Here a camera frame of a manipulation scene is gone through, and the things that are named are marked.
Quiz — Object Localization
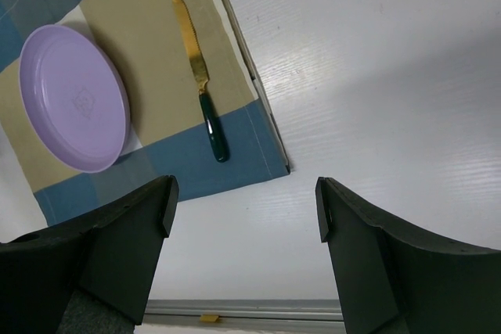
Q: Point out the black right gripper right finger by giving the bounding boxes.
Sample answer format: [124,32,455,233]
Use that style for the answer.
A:
[315,178,500,333]

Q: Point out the blue and beige placemat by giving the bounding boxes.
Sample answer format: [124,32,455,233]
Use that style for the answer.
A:
[1,0,290,226]

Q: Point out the aluminium table edge rail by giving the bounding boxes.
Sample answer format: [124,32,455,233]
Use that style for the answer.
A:
[146,300,343,321]

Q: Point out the purple plastic plate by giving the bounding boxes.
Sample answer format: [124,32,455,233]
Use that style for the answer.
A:
[19,24,131,173]

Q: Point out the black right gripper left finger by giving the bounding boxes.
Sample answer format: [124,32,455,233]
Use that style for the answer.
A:
[1,176,179,333]

